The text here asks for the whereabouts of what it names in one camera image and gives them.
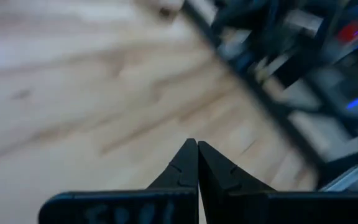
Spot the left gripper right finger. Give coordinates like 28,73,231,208
198,141,358,224

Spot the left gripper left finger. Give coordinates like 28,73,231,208
38,138,200,224

